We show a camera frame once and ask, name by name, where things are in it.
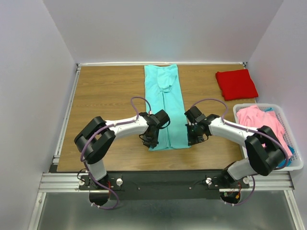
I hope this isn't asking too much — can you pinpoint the teal t shirt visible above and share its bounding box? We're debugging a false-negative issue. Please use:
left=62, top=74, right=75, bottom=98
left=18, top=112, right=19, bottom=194
left=144, top=64, right=189, bottom=151

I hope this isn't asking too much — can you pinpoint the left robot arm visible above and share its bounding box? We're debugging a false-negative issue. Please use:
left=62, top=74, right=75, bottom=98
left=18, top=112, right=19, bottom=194
left=74, top=110, right=171, bottom=190

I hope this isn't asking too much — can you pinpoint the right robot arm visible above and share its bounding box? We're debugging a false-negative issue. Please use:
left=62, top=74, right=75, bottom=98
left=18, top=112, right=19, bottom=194
left=185, top=106, right=289, bottom=188

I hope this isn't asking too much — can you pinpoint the pink t shirt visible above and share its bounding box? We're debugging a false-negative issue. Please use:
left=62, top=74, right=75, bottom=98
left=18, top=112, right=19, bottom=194
left=236, top=104, right=294, bottom=156

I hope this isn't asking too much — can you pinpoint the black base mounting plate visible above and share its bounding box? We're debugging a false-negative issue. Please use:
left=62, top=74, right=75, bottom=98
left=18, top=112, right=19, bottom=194
left=79, top=170, right=249, bottom=206

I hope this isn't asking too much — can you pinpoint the folded red t shirt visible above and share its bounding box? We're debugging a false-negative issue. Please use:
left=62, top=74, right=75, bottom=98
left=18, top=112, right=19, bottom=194
left=215, top=69, right=259, bottom=101

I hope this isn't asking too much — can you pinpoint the blue t shirt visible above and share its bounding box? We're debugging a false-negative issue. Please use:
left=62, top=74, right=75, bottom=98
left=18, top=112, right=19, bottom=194
left=263, top=104, right=296, bottom=170

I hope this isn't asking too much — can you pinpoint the white plastic laundry basket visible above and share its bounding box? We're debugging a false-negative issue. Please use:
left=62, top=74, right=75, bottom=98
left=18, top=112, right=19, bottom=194
left=233, top=103, right=304, bottom=171

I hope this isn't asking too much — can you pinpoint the aluminium frame rail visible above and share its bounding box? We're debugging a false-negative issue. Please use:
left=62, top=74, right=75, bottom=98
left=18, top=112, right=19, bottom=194
left=27, top=171, right=307, bottom=230

